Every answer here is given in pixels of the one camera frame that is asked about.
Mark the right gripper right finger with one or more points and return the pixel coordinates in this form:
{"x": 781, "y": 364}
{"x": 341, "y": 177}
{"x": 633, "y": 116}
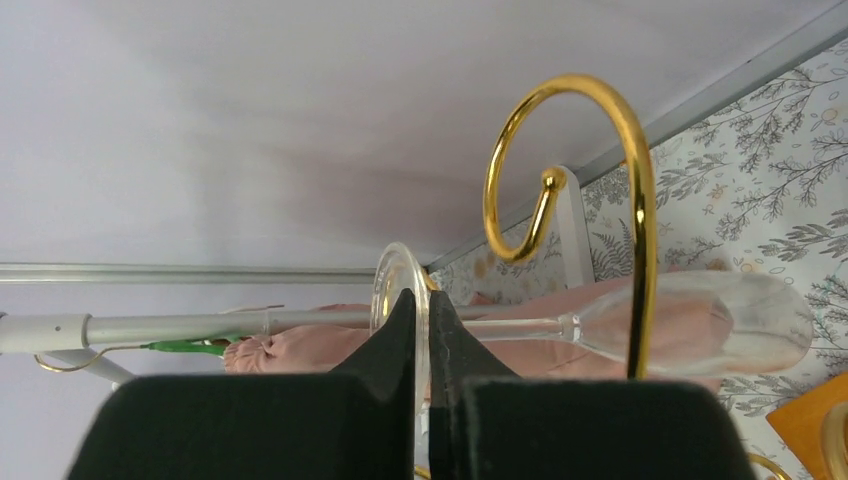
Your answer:
{"x": 486, "y": 422}

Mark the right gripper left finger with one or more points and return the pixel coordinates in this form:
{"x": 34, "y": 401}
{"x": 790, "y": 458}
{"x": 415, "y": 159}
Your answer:
{"x": 353, "y": 422}

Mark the clear wine glass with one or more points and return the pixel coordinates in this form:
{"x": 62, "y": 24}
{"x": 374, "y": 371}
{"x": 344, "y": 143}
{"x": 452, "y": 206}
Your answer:
{"x": 771, "y": 325}

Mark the wooden rack base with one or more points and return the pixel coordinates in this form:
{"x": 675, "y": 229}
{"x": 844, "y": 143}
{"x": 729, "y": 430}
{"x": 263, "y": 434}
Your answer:
{"x": 814, "y": 428}

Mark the pink shorts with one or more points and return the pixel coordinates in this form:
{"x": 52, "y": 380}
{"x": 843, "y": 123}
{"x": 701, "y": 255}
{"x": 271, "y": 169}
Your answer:
{"x": 318, "y": 344}

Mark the green clothes hanger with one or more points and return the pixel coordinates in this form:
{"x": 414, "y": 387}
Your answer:
{"x": 214, "y": 347}

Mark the floral tablecloth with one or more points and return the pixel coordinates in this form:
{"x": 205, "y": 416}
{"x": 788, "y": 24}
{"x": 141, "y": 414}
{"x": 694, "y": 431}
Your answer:
{"x": 761, "y": 186}

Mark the gold wire glass rack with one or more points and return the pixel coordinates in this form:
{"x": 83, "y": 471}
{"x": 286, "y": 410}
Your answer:
{"x": 643, "y": 209}

